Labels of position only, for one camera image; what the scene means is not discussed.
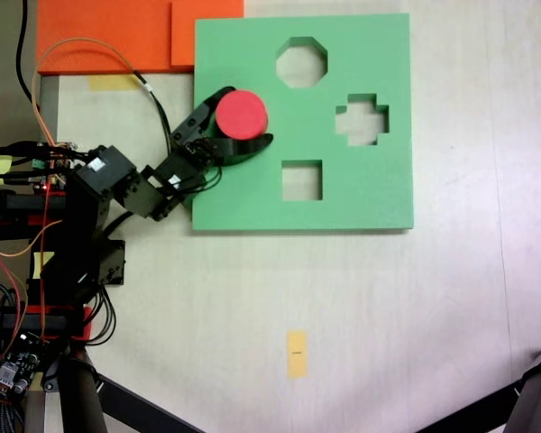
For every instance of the red cylinder block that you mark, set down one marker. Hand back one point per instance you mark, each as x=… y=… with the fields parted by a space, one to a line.
x=241 y=115

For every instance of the red black table clamp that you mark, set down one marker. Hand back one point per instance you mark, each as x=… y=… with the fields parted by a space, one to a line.
x=67 y=322
x=22 y=205

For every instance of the black power converter board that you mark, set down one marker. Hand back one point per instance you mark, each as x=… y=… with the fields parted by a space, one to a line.
x=15 y=365

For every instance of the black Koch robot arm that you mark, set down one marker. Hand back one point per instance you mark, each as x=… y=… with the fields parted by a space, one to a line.
x=90 y=203

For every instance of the wide yellow tape strip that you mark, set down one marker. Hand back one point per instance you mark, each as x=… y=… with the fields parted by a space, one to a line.
x=112 y=83

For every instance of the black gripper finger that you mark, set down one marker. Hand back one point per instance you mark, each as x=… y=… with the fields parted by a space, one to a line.
x=243 y=149
x=205 y=113

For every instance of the black tripod leg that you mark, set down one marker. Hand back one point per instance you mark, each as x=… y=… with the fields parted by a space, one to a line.
x=81 y=401
x=538 y=392

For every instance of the small yellow paper note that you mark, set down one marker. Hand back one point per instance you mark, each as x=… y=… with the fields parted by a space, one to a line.
x=39 y=266

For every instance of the yellow tape marker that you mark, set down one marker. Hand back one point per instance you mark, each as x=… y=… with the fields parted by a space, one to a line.
x=297 y=354

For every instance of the large orange foam block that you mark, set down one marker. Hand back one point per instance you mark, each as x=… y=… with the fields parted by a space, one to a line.
x=99 y=27

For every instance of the grey metal post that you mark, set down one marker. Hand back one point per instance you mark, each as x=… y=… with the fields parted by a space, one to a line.
x=49 y=108

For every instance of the green shape sorter board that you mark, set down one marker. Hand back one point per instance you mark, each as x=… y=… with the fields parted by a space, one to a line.
x=365 y=189

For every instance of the small orange foam block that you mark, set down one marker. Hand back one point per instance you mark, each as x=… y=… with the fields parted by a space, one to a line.
x=207 y=31

